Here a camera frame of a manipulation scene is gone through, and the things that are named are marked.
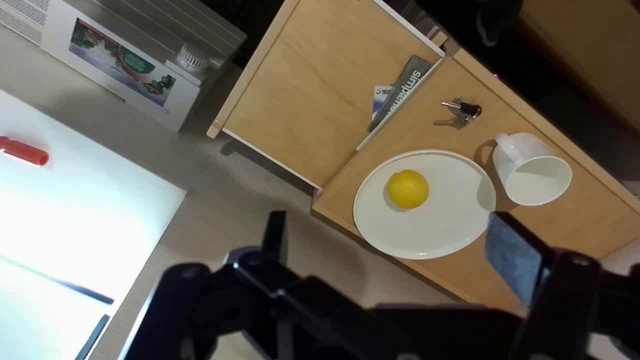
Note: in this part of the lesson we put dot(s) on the white plastic cup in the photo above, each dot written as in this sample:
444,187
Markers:
533,172

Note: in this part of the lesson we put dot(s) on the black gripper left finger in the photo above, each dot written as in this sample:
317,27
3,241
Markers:
274,232

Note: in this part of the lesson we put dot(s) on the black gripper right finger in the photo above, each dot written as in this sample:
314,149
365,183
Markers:
514,258

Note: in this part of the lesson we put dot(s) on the white windowsill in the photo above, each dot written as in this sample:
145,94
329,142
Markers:
73,226

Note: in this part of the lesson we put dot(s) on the yellow lemon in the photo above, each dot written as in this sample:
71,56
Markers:
406,189

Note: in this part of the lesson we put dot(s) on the white box with picture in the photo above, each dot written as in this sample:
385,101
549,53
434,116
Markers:
126,46

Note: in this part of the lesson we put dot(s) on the bunch of keys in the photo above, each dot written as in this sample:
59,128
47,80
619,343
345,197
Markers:
460,111

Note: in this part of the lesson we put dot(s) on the brown cardboard box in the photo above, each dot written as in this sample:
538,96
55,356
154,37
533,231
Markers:
593,46

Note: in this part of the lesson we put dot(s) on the white round plate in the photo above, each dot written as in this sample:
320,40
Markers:
440,221

